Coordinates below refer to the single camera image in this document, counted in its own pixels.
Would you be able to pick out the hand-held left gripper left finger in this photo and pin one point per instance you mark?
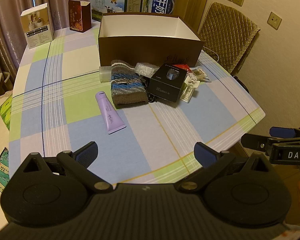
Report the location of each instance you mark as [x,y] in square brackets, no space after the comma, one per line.
[88,152]

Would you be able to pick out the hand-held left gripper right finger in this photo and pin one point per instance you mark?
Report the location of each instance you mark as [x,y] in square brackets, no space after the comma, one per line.
[205,155]

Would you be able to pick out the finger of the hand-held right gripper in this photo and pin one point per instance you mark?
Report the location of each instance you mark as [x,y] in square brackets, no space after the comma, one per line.
[281,131]
[255,142]

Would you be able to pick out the purple cream tube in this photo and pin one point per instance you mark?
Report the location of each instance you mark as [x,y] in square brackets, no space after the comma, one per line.
[110,112]

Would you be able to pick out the striped knitted pouch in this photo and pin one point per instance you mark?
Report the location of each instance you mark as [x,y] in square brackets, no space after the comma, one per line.
[126,87]

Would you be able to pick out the black product box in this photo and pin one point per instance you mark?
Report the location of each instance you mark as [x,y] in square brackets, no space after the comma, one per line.
[162,87]

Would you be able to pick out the clear plastic measuring cup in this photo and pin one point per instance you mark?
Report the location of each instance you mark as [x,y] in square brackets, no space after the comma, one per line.
[105,74]

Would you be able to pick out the red snack packet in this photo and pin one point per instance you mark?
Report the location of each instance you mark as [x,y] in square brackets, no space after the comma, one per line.
[185,67]

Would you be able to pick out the clear floss pick box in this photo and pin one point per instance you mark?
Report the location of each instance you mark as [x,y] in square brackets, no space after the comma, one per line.
[145,69]

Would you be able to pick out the brown cardboard box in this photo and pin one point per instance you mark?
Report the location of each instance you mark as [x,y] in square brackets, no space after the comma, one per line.
[140,52]

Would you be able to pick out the plaid tablecloth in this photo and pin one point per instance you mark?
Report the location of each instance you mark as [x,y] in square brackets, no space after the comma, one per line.
[65,92]

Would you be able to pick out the green medicine box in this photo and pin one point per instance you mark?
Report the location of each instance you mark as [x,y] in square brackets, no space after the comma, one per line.
[0,182]
[2,160]

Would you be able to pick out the green printed box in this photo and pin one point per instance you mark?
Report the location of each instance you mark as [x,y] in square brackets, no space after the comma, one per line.
[5,112]

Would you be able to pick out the chair with quilted cover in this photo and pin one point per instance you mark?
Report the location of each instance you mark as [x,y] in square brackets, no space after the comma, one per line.
[227,35]

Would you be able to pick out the white beige product box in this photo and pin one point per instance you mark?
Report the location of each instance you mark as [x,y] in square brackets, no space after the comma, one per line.
[37,30]

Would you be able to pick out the dark red paper box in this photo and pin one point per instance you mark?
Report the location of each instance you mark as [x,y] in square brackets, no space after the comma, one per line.
[76,17]

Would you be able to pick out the green white milk carton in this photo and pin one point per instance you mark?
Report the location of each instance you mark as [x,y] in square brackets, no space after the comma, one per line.
[110,2]

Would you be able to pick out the wooden door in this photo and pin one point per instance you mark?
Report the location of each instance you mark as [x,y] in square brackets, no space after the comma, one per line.
[195,0]

